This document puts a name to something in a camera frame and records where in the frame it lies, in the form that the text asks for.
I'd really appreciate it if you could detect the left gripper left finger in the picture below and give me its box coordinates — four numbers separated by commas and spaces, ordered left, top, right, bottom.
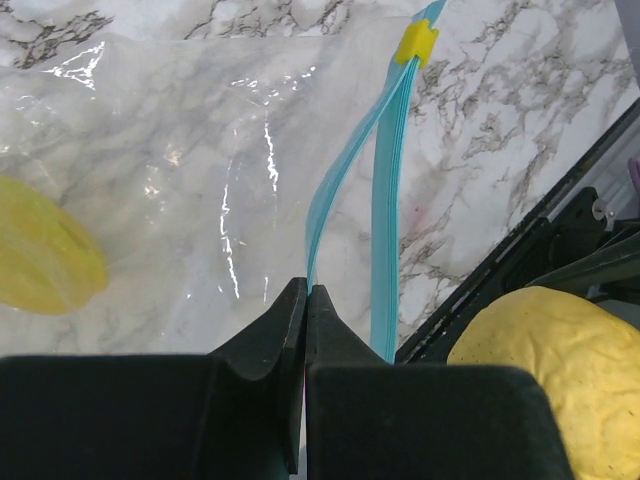
1, 278, 306, 479

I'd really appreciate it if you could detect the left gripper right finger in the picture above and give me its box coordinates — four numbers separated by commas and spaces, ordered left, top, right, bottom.
306, 285, 573, 479

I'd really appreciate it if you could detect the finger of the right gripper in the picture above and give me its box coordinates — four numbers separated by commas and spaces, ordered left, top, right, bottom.
529, 234, 639, 295

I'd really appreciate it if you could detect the yellow pear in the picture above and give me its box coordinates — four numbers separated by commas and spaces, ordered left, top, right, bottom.
447, 286, 639, 479

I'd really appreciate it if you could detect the clear zip top bag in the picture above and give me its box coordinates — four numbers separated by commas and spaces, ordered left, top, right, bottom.
1, 1, 444, 361

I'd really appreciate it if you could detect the yellow star fruit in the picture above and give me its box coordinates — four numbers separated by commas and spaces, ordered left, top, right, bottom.
1, 176, 109, 315

